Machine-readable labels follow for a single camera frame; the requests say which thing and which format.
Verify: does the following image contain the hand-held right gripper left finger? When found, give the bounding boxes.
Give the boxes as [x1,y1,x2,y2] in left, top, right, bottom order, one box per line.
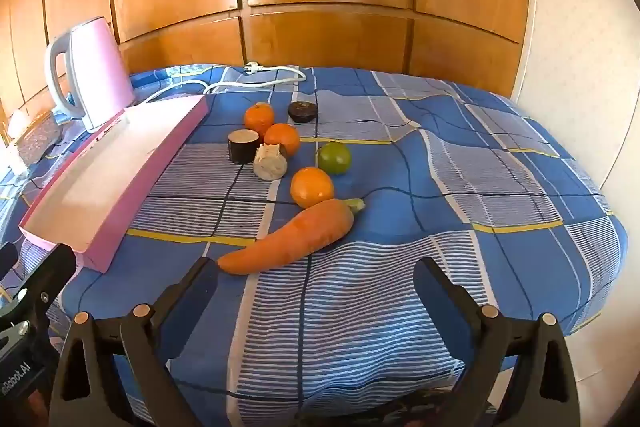
[48,256,221,427]

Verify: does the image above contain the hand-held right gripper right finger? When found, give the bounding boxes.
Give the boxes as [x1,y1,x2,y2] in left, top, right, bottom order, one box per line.
[413,257,582,427]

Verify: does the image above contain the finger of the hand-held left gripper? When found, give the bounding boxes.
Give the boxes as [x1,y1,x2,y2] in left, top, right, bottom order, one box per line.
[22,243,79,333]
[0,242,20,282]

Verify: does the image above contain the pink shallow tray box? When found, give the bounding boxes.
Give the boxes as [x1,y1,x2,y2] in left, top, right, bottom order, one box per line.
[19,96,210,273]

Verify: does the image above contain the carrot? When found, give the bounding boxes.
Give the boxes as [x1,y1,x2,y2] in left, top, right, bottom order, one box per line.
[217,198,366,276]

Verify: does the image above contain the green lime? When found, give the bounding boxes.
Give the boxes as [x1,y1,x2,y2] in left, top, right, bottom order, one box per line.
[316,141,352,176]

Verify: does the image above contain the orange with stem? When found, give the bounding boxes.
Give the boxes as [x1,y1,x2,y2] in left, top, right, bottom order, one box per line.
[243,102,276,131]

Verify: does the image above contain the dark round fruit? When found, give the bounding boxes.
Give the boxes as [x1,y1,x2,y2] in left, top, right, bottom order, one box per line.
[287,101,319,124]

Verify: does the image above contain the blue plaid tablecloth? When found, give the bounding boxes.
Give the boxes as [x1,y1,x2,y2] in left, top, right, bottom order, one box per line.
[0,64,628,427]

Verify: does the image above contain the silver tissue box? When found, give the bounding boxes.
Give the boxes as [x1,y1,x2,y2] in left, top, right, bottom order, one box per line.
[15,113,60,165]

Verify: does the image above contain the white tissue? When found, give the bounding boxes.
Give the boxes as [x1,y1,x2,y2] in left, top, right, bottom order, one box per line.
[7,109,41,136]

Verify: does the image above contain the pink electric kettle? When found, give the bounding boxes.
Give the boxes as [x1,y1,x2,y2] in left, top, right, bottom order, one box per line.
[45,17,137,132]

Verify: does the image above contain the white power cord with plug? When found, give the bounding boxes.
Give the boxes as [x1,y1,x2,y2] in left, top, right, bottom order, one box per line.
[135,61,307,105]

